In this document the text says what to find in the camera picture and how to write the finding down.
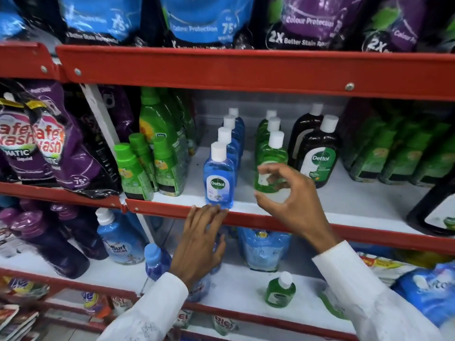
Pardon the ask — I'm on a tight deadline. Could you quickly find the person's left hand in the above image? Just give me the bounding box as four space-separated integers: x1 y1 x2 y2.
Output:
170 205 229 289

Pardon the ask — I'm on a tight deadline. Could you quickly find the person's right hand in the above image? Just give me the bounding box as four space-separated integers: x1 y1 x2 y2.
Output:
254 163 342 255

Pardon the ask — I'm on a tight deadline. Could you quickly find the person's left forearm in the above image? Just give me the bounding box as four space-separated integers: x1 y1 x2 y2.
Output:
97 271 189 341

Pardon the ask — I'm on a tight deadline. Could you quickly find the person's right forearm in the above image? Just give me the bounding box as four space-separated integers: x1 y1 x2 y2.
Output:
312 240 446 341

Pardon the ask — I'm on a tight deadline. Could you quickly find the blue antiseptic bottle white cap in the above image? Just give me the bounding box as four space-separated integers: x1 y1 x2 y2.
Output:
228 107 246 146
223 114 244 158
203 141 236 210
217 126 240 174

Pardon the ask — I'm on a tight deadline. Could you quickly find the light blue refill pouch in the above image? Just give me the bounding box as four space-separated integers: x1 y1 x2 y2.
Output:
237 227 293 273

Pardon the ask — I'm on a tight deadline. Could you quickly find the green antiseptic bottle white cap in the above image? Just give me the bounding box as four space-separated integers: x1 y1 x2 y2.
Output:
254 131 289 194
257 109 278 132
255 117 282 153

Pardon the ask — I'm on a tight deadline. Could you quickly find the small green cleaner bottle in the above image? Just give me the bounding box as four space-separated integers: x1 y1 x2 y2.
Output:
113 143 154 202
129 133 159 193
152 136 186 197

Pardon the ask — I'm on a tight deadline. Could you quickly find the brown antiseptic bottle white cap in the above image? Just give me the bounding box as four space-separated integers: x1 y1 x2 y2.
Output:
287 102 324 168
296 114 341 189

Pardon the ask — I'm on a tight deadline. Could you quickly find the tiny green antiseptic bottle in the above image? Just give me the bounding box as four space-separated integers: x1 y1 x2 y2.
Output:
264 271 296 309

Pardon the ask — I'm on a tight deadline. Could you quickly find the blue detergent bottle white cap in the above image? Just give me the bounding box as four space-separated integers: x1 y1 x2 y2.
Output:
95 208 147 265

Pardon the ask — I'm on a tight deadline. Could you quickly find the white red sachet packet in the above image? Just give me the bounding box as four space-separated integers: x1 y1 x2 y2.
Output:
173 309 195 330
110 296 135 316
213 315 239 337

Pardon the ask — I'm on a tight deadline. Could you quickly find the large green cleaner bottle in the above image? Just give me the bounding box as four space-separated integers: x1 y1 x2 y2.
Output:
139 86 191 164

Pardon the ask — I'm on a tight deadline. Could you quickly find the purple detergent bottle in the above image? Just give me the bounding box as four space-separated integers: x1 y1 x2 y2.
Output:
50 202 109 260
0 208 90 280

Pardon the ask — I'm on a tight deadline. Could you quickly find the flat green pouch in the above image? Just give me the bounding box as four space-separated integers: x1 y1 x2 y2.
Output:
318 286 350 321

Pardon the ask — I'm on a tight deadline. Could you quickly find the orange yellow sachet packet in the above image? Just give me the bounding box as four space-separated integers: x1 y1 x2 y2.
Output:
81 291 111 319

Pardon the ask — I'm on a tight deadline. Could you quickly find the white yellow packet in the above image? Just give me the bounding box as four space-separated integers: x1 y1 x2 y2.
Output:
357 251 422 286

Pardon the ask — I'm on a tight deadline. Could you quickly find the purple black detergent pouch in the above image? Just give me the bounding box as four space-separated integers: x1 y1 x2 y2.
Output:
25 81 123 200
0 91 54 186

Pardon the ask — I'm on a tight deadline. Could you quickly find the large black bottle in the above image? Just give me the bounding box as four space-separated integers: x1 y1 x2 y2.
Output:
406 170 455 237

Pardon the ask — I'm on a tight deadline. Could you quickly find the yellow purple sachet packet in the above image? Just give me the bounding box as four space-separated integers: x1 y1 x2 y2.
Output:
0 276 51 300

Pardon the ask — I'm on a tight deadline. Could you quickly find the blue white detergent pouch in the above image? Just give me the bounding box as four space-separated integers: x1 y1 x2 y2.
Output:
390 261 455 328

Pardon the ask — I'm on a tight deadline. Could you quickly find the stack of red white packets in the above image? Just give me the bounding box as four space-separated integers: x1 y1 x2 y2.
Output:
0 303 40 341

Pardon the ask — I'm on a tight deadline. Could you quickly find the long red shelf rail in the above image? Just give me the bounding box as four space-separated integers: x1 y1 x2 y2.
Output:
56 45 455 102
125 198 455 255
0 268 358 341

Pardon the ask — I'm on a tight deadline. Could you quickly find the white shelf bracket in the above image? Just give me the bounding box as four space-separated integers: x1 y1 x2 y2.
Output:
79 83 122 150

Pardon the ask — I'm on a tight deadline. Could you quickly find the short red shelf rail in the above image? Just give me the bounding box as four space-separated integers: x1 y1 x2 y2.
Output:
0 42 61 83
0 182 124 211

